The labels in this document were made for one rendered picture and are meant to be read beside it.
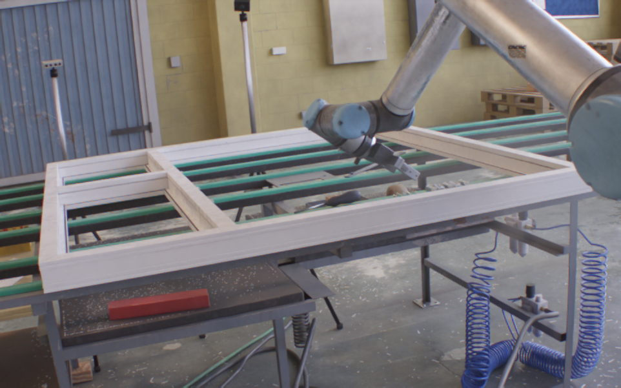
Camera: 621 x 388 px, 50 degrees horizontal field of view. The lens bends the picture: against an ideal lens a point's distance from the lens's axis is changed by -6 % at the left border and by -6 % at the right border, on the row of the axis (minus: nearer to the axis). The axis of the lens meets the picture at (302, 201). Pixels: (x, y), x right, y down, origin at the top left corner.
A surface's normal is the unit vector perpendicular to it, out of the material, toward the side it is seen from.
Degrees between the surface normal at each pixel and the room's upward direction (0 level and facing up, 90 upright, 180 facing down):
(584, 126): 92
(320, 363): 0
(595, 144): 92
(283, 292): 0
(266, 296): 0
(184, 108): 90
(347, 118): 85
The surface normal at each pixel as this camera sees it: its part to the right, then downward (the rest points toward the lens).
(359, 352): -0.08, -0.97
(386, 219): 0.33, 0.20
